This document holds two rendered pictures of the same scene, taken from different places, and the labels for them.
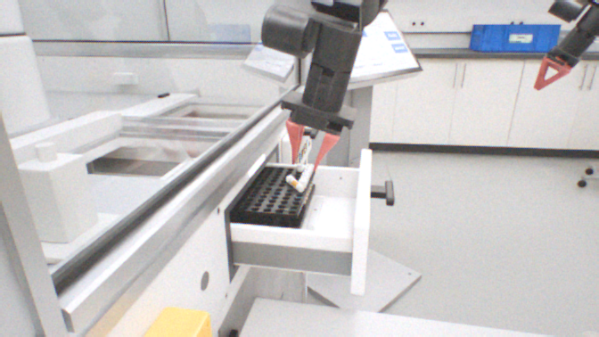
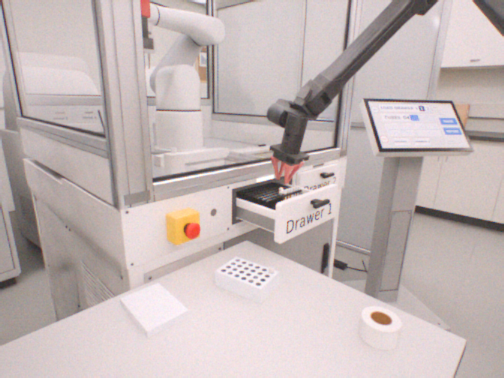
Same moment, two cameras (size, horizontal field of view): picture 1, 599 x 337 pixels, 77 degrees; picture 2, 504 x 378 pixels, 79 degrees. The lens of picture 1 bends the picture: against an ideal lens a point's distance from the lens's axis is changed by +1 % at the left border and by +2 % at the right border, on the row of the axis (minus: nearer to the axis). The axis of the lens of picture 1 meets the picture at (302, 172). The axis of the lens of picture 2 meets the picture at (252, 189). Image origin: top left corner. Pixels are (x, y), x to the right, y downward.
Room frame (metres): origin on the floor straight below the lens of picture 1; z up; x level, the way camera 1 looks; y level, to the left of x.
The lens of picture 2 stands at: (-0.26, -0.42, 1.18)
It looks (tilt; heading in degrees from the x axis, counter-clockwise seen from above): 16 degrees down; 33
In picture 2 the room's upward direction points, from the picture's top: 1 degrees clockwise
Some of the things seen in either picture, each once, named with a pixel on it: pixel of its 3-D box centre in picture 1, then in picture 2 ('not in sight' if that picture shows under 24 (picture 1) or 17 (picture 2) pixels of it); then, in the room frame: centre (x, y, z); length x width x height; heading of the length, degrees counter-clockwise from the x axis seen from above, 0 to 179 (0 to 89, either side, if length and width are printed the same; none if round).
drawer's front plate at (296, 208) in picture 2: (362, 209); (309, 211); (0.53, -0.10, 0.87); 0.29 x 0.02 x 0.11; 170
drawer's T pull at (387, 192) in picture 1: (381, 192); (318, 202); (0.53, -0.12, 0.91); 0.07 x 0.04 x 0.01; 170
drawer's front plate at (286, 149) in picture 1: (299, 144); (319, 181); (0.87, 0.01, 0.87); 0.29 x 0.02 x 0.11; 170
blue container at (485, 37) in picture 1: (512, 37); not in sight; (3.54, -1.85, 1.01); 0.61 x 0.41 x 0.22; 83
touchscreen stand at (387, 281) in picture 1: (355, 180); (397, 229); (1.50, -0.23, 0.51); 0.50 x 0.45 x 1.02; 44
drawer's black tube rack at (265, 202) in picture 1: (242, 201); (258, 196); (0.57, 0.10, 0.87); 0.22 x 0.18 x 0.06; 80
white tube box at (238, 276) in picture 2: not in sight; (247, 278); (0.26, -0.07, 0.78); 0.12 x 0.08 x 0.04; 91
